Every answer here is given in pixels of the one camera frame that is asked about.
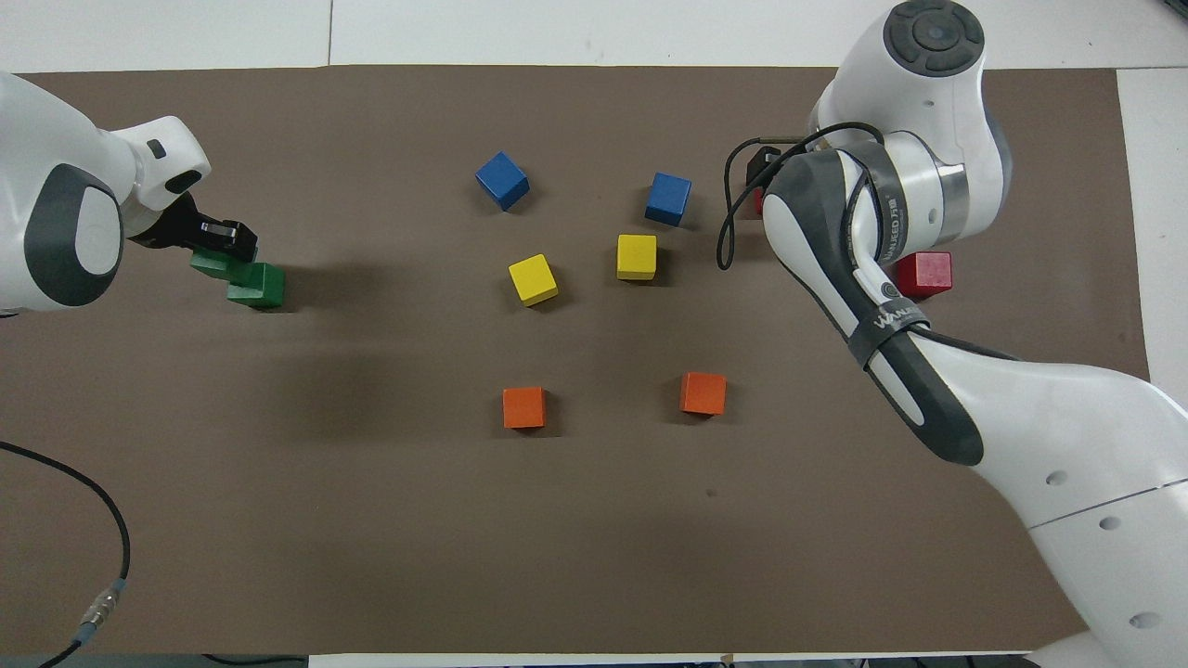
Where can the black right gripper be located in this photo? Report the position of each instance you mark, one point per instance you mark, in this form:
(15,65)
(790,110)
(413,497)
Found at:
(772,160)

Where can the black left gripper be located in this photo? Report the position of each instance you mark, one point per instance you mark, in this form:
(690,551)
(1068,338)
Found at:
(172,227)

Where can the green wooden block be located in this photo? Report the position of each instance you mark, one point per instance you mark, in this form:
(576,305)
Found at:
(212,264)
(258,286)

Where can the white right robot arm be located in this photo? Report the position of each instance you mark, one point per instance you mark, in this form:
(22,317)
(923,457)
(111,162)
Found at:
(928,93)

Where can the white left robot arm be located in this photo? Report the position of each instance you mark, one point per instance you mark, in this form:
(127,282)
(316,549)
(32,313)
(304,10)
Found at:
(56,186)

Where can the blue wooden block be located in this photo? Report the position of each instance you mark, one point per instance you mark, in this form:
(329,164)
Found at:
(502,180)
(668,199)

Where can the yellow wooden block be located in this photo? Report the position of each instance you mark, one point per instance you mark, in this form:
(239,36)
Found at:
(637,257)
(533,279)

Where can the orange wooden block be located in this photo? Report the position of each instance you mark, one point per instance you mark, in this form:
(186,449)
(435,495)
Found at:
(524,407)
(703,392)

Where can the brown table mat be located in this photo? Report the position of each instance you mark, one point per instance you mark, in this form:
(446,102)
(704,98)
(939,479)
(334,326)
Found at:
(371,520)

